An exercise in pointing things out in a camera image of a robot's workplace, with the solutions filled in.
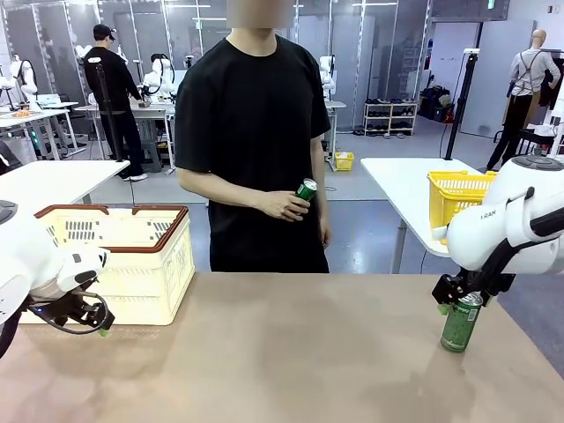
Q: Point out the grey step stool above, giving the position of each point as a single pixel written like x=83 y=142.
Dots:
x=150 y=156

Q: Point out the man with black cap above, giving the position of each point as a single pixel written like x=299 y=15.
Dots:
x=119 y=83

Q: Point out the white background desk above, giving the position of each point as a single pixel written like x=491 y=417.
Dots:
x=44 y=115

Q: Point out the person's right forearm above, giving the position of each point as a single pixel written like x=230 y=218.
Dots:
x=220 y=191

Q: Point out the white table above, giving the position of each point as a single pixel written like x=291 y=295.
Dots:
x=396 y=185
x=57 y=180

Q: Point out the black hanging garments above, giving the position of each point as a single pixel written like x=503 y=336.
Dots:
x=553 y=88

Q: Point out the person's left forearm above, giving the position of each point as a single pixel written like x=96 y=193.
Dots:
x=321 y=209

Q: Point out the small yellow floor crate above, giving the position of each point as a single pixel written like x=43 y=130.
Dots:
x=344 y=161

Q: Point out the dark green drink can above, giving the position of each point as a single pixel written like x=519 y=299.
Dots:
x=458 y=330

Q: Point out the person's right hand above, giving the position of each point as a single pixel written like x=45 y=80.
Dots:
x=282 y=205

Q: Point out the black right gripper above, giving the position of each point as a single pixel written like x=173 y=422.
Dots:
x=467 y=282

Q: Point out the person in black t-shirt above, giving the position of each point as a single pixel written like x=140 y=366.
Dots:
x=251 y=110

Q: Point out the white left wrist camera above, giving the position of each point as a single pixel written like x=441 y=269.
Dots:
x=83 y=264

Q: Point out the green white Chilsung can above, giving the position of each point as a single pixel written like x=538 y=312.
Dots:
x=306 y=190

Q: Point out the yellow plastic basket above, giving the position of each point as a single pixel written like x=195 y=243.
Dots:
x=454 y=202

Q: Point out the mannequin with grey apron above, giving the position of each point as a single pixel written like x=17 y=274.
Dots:
x=524 y=75

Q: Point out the pile of dark bags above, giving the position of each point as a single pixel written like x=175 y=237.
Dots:
x=434 y=103

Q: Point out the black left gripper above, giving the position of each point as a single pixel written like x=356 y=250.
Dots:
x=61 y=308

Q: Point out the white shoe rack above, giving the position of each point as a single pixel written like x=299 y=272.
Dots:
x=390 y=117

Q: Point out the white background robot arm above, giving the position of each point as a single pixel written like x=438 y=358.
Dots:
x=327 y=75
x=27 y=79

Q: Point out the black camera tripod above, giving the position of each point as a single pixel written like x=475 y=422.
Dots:
x=460 y=110
x=109 y=114

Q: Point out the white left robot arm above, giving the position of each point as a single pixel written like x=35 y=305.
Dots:
x=26 y=247

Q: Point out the black chair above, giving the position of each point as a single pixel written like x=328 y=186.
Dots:
x=529 y=136

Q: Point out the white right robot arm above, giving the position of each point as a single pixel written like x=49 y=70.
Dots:
x=484 y=229

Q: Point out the cream basket with brown rim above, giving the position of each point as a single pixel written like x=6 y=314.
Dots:
x=145 y=282

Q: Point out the person's left hand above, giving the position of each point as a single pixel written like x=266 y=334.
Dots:
x=325 y=231

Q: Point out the grey background workbench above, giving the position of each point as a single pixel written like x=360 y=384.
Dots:
x=152 y=112

